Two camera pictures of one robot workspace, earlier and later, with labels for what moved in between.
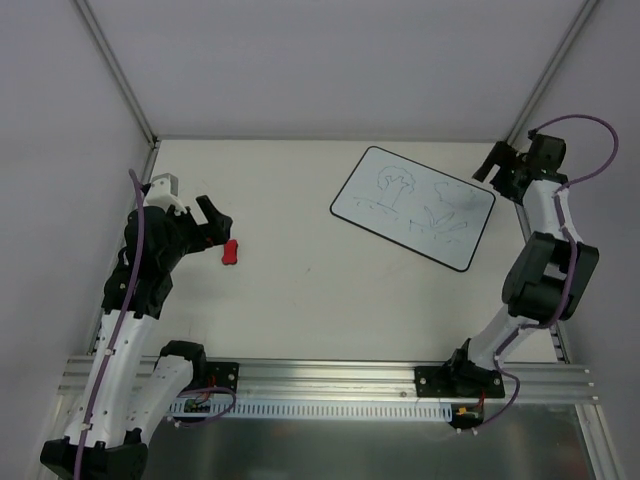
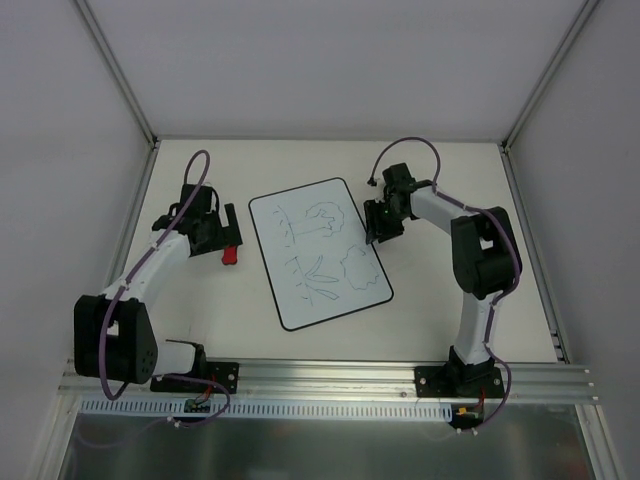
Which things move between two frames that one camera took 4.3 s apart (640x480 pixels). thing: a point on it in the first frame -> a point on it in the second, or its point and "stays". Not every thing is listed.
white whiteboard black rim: x=433 y=213 -> x=313 y=244
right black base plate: x=457 y=381 stays
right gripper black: x=503 y=167 -> x=382 y=218
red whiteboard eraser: x=230 y=256 stays
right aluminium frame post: x=552 y=71 stays
